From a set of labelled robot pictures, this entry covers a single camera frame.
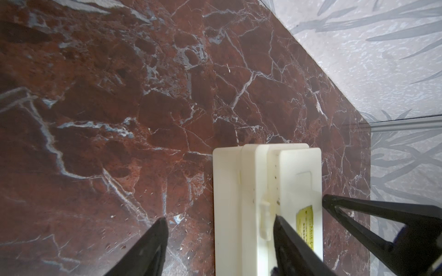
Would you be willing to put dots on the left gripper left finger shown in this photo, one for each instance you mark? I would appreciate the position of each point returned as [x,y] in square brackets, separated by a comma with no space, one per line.
[147,255]

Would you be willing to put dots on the cream dispenser lid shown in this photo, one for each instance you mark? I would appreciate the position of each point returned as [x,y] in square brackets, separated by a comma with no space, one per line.
[255,183]

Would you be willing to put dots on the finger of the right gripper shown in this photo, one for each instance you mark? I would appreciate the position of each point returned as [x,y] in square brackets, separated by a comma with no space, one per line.
[405,238]

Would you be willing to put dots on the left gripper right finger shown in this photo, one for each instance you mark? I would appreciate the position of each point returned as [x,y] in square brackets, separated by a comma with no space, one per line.
[294,257]

